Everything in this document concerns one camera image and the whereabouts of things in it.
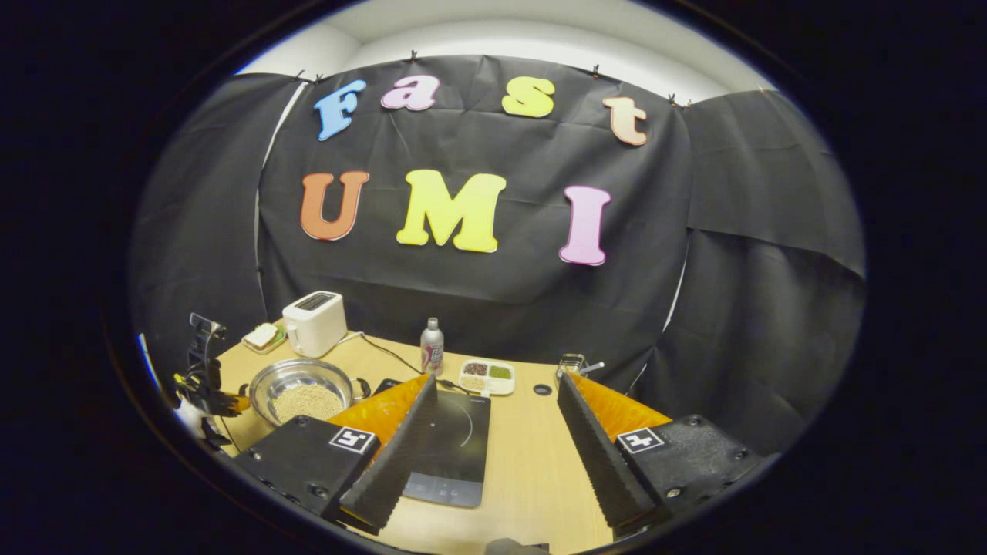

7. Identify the steel pot with black handles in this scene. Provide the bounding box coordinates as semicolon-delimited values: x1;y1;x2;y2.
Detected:
248;358;372;429

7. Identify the pile of pale soybeans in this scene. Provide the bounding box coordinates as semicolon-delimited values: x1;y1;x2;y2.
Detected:
272;384;345;423

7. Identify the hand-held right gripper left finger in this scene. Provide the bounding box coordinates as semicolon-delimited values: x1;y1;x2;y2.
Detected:
234;374;439;534

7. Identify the small green plate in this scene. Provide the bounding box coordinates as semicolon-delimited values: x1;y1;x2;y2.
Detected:
242;322;287;355

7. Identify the black induction cooktop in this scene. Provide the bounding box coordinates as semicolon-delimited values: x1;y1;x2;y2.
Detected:
372;378;492;508

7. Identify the white divided bean tray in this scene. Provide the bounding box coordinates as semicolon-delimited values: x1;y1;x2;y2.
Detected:
459;358;516;397

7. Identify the silver drink bottle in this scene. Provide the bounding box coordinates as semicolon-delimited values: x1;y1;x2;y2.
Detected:
420;317;445;376

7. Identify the black power cable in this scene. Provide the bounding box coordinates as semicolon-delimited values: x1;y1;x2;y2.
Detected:
339;331;473;395

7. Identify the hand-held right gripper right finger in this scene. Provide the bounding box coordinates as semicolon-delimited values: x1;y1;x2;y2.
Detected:
557;372;766;539

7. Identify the white toaster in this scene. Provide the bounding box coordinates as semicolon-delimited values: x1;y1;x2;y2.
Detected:
282;291;349;359

